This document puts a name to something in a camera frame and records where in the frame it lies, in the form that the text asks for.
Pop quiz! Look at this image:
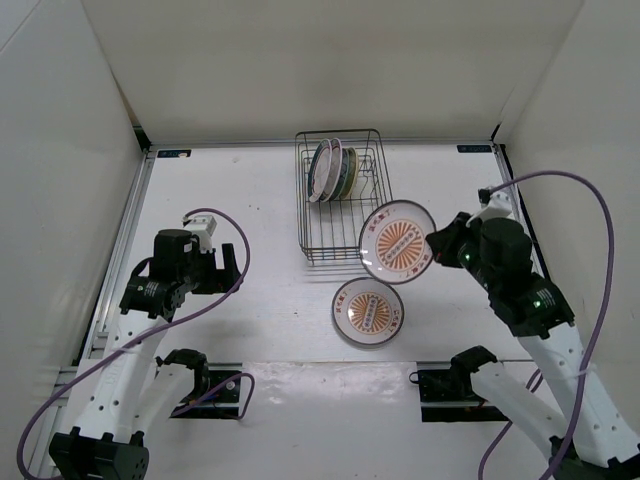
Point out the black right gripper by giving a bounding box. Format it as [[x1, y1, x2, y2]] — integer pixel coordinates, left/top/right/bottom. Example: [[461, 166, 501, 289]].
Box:
[[426, 213, 500, 294]]

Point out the orange sunburst plate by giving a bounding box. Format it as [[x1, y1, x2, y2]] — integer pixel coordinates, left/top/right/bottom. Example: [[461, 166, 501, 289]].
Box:
[[358, 200, 436, 285], [331, 277, 405, 349]]

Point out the teal patterned plate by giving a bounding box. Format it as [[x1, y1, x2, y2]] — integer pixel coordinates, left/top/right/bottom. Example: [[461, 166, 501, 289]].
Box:
[[331, 149, 350, 200]]

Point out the white green rimmed plate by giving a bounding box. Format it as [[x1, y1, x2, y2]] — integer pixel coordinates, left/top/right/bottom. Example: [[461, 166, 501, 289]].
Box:
[[308, 139, 332, 202]]

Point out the cream floral plate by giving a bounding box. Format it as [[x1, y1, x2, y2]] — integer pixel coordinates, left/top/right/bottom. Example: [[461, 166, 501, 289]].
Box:
[[342, 147, 359, 199]]

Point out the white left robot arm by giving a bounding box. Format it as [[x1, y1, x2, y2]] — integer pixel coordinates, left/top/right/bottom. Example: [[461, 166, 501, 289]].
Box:
[[49, 225, 247, 479]]

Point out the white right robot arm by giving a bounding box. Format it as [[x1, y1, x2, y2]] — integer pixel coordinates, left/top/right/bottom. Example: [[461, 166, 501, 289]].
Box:
[[426, 213, 639, 479]]

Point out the right blue table label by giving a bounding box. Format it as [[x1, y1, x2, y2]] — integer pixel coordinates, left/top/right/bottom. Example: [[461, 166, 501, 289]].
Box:
[[456, 144, 493, 154]]

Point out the blue table label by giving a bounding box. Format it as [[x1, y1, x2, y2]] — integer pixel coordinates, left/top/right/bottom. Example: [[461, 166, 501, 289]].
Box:
[[456, 144, 493, 154], [156, 149, 192, 159]]

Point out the left blue table label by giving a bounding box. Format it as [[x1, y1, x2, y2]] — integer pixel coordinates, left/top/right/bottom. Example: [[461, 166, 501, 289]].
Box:
[[156, 149, 192, 159]]

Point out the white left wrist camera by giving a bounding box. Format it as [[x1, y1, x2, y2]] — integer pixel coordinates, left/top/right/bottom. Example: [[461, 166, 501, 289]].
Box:
[[182, 213, 217, 253]]

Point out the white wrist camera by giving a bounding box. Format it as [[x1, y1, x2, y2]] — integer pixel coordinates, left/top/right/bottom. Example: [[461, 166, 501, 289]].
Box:
[[182, 213, 217, 253], [475, 189, 513, 221]]

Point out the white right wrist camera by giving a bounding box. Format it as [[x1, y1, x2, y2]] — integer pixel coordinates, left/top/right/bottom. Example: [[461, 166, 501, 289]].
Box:
[[475, 189, 513, 221]]

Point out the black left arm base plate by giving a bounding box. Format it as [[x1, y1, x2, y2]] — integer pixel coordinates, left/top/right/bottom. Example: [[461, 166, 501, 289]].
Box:
[[170, 367, 256, 421]]

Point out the metal wire dish rack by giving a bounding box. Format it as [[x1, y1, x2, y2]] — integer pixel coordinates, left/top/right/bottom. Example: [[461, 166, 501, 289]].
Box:
[[294, 128, 393, 265]]

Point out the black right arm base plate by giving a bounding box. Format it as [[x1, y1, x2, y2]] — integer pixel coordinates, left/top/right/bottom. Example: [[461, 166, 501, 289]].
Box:
[[408, 362, 507, 424]]

